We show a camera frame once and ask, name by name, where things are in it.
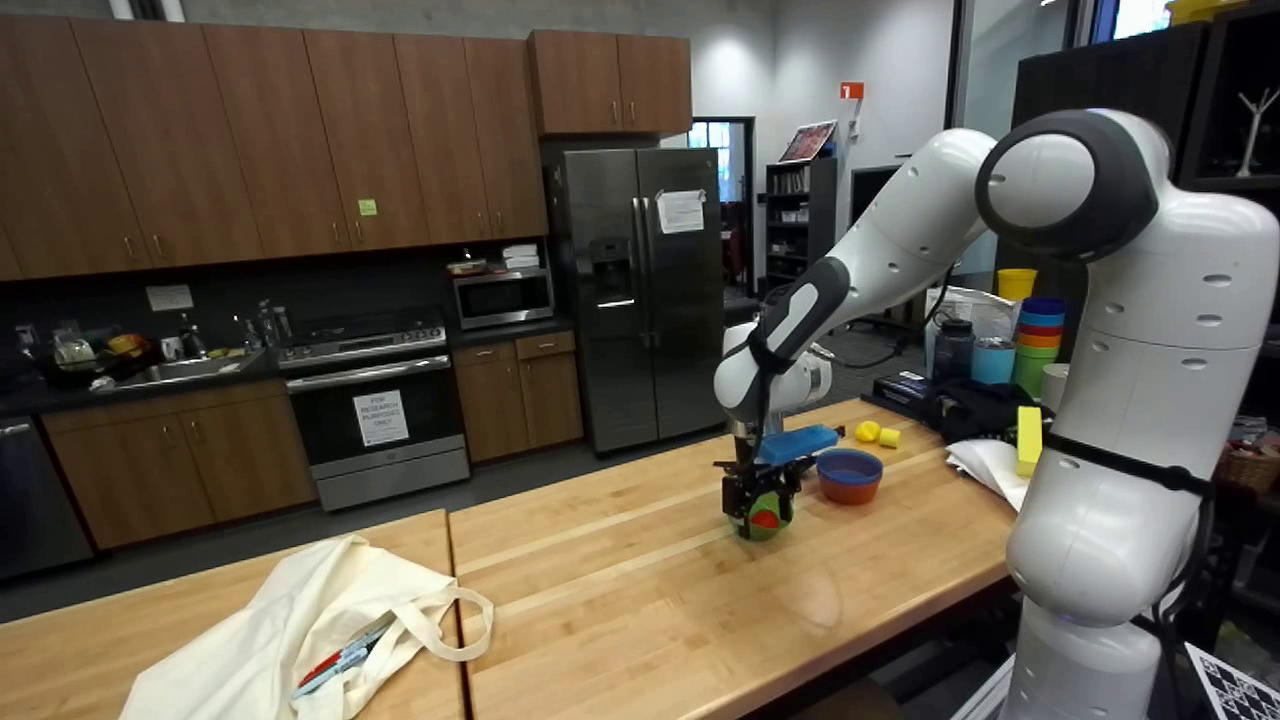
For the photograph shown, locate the blue bowl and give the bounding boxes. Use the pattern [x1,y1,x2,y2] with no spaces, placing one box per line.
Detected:
[813,450,890,507]

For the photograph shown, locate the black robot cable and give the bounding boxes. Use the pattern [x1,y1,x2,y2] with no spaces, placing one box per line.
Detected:
[1042,427,1220,720]

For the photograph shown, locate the green bowl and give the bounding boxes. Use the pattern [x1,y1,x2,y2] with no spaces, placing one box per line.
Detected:
[734,493,805,545]

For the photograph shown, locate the cream canvas tote bag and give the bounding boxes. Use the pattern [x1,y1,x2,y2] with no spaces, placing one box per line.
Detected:
[116,531,497,720]

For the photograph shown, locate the stainless steel refrigerator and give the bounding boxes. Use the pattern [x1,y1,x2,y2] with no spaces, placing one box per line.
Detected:
[544,140,727,457]

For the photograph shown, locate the dark bookshelf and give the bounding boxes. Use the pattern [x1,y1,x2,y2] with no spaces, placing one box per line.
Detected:
[763,157,842,289]

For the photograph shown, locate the narrow brown lower cabinet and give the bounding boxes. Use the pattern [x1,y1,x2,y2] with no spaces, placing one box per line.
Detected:
[451,330,588,467]

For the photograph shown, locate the stainless steel oven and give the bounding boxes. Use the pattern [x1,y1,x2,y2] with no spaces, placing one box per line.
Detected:
[271,323,474,518]

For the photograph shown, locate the white wire basket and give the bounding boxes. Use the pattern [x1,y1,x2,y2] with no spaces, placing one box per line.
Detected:
[1182,639,1280,720]

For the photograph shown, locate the light blue cup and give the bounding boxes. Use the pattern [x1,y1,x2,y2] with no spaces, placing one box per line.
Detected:
[968,331,1021,394]

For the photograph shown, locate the white paper on oven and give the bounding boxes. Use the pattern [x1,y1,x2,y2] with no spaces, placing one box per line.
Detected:
[351,389,412,452]

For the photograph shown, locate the white paper on refrigerator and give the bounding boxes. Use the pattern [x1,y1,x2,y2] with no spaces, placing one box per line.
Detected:
[653,188,710,239]

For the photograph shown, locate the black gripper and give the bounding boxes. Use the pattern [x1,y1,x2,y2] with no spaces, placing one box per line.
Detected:
[720,452,805,540]

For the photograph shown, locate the brown wooden upper cabinets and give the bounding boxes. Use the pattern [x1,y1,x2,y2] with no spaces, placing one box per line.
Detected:
[0,12,552,284]

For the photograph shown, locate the small brown upper cabinet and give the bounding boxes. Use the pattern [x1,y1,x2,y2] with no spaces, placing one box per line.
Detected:
[529,30,696,140]

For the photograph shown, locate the black dishwasher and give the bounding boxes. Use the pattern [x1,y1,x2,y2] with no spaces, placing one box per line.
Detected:
[0,411,95,585]

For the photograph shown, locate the silver microwave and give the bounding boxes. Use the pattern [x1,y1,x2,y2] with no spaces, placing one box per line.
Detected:
[449,264,562,331]

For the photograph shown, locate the white cloth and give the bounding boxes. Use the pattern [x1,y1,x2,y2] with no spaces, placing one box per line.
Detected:
[946,435,1038,518]

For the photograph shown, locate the wide brown lower cabinet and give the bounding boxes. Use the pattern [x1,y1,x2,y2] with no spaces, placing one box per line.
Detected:
[42,375,322,553]

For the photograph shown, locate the orange cup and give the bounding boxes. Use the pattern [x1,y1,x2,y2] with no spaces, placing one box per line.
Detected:
[1018,323,1070,361]

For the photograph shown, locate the green cup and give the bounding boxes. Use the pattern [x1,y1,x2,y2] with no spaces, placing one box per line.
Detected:
[1018,354,1066,395]

